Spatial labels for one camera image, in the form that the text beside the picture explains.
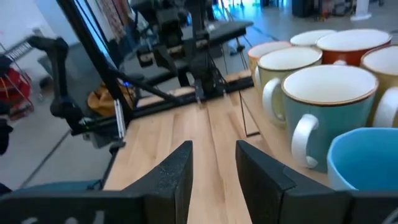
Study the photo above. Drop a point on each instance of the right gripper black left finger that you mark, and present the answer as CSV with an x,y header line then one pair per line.
x,y
168,186

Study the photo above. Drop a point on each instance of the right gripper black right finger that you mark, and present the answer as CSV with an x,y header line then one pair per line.
x,y
267,193

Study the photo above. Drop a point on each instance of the light blue faceted mug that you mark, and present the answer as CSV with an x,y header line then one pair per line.
x,y
363,158

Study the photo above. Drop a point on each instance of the light green mug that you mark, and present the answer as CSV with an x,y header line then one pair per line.
x,y
289,58

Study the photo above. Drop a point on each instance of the yellow dotted mug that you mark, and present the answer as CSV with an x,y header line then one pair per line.
x,y
267,49

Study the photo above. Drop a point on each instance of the blue-and-white patterned mug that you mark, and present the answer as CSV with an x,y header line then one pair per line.
x,y
309,37

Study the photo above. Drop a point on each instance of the mustard yellow mug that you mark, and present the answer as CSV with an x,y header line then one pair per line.
x,y
384,60

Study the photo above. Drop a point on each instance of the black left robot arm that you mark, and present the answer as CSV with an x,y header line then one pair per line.
x,y
202,68

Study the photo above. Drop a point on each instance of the tan bag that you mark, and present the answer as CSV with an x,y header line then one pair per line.
x,y
101,101

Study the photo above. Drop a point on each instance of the black articulated stand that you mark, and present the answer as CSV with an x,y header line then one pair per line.
x,y
59,77

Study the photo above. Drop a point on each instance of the red cart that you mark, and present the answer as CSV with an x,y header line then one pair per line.
x,y
18,87

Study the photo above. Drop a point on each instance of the black metal table frame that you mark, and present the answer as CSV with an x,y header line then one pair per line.
x,y
93,46

